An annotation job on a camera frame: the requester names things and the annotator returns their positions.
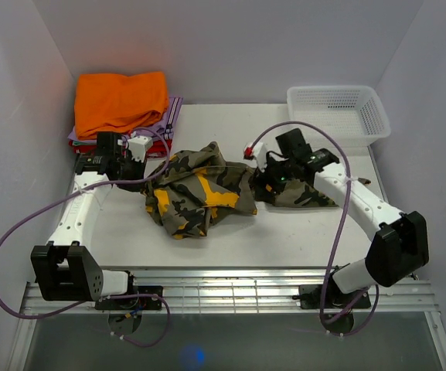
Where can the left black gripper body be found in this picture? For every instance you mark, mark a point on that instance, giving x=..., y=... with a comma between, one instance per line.
x=131, y=169

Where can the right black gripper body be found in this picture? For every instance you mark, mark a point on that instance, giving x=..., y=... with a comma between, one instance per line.
x=276, y=175

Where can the camouflage trousers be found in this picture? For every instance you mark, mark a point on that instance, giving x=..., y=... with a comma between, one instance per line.
x=198, y=189

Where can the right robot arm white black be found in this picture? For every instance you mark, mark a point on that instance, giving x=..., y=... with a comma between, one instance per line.
x=398, y=240

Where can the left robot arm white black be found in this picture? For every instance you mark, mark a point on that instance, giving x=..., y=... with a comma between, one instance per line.
x=64, y=267

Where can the red folded trousers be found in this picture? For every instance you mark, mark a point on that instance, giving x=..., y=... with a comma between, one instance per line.
x=157, y=150

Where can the purple folded trousers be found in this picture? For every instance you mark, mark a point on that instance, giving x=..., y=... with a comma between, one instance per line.
x=165, y=127

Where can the orange folded trousers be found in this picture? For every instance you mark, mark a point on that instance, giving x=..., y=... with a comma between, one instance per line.
x=118, y=103

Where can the white plastic basket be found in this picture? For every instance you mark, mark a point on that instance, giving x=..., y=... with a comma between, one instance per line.
x=353, y=115

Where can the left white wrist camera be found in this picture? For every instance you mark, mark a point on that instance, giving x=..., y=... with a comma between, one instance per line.
x=138, y=147

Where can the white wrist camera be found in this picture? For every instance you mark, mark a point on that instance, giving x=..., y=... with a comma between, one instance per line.
x=138, y=147
x=258, y=153

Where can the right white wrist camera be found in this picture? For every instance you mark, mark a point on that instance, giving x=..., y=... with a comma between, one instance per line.
x=258, y=153

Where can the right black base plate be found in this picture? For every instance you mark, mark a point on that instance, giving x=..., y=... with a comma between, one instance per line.
x=309, y=296

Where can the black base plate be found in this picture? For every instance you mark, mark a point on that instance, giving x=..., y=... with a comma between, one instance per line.
x=309, y=296
x=132, y=304

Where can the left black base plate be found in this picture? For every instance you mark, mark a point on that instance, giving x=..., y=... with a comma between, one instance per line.
x=132, y=304

